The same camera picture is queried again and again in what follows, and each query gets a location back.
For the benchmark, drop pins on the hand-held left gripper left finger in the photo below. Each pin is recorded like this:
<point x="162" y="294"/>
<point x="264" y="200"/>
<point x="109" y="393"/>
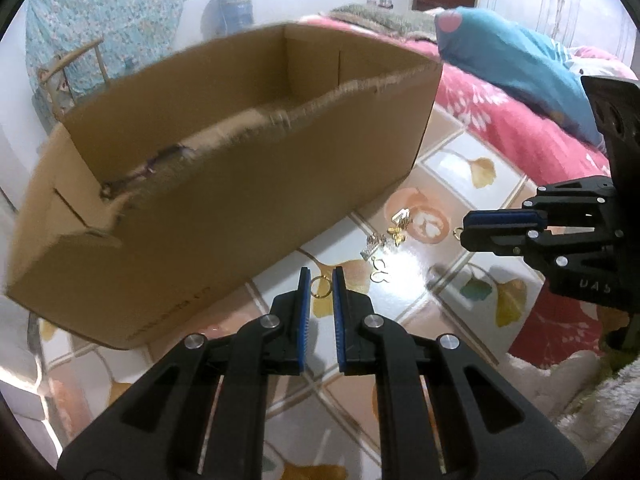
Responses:
<point x="301" y="320"/>

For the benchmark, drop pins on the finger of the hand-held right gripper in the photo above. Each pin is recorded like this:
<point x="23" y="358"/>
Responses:
<point x="505" y="219"/>
<point x="500" y="240"/>

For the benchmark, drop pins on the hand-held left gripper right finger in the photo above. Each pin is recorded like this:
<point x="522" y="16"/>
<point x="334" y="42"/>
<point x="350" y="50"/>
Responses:
<point x="340" y="320"/>

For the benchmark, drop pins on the brown cardboard box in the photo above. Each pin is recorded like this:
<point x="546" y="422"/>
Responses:
<point x="225" y="185"/>

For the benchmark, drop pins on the tile patterned board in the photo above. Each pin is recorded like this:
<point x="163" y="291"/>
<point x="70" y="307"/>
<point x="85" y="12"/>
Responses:
<point x="450" y="285"/>

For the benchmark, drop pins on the silver studded earring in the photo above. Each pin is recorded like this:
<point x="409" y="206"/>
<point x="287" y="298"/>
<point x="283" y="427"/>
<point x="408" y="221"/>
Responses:
<point x="371" y="249"/>

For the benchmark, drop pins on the gold clip earring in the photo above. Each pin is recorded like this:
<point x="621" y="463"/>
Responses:
<point x="402" y="217"/>

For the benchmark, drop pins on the red floral blanket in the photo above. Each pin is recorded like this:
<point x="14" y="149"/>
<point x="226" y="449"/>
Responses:
<point x="500" y="115"/>

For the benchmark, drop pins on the blue pillow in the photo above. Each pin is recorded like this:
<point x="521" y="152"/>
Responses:
<point x="510" y="65"/>

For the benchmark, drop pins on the white fluffy blanket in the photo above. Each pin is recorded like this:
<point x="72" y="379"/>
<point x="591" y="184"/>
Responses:
<point x="575" y="395"/>

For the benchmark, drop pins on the grey green blanket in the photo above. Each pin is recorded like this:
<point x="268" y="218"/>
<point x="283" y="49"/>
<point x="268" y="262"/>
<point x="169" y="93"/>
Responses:
<point x="385" y="20"/>

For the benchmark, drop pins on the blue water jug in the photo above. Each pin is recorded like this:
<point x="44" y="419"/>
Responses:
<point x="234" y="7"/>

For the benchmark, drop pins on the wooden chair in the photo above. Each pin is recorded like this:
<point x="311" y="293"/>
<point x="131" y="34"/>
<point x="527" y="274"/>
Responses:
<point x="75" y="60"/>

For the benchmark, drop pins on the teal floral cloth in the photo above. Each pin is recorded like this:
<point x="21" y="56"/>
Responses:
<point x="110" y="15"/>

